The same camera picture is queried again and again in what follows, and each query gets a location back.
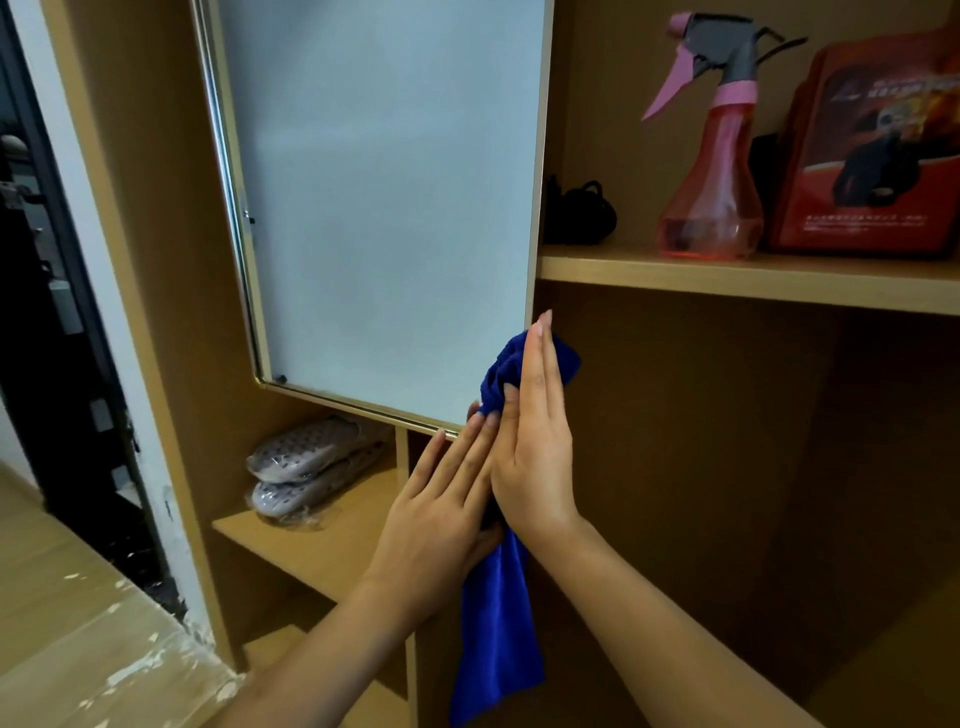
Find person's left hand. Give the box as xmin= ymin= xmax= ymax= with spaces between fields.
xmin=361 ymin=400 xmax=506 ymax=624

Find person's right hand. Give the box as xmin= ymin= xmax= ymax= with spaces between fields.
xmin=489 ymin=309 xmax=585 ymax=555

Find blue microfiber cloth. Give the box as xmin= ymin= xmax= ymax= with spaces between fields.
xmin=448 ymin=331 xmax=583 ymax=728

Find person's right forearm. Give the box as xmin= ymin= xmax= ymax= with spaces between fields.
xmin=525 ymin=516 xmax=826 ymax=728

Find person's left forearm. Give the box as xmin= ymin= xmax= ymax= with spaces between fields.
xmin=198 ymin=577 xmax=444 ymax=728

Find grey perforated slipper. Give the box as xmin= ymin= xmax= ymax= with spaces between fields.
xmin=251 ymin=444 xmax=387 ymax=520
xmin=246 ymin=414 xmax=385 ymax=483

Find frosted glass cabinet door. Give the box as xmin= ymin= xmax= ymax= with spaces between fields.
xmin=189 ymin=0 xmax=556 ymax=439

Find wooden shelf cabinet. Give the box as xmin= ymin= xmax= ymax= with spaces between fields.
xmin=41 ymin=0 xmax=960 ymax=728

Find pink spray bottle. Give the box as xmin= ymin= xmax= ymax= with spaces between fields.
xmin=641 ymin=11 xmax=810 ymax=262

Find red printed box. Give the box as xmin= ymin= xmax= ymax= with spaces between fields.
xmin=763 ymin=26 xmax=960 ymax=260

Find black bundled cable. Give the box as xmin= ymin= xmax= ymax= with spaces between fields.
xmin=541 ymin=174 xmax=619 ymax=246

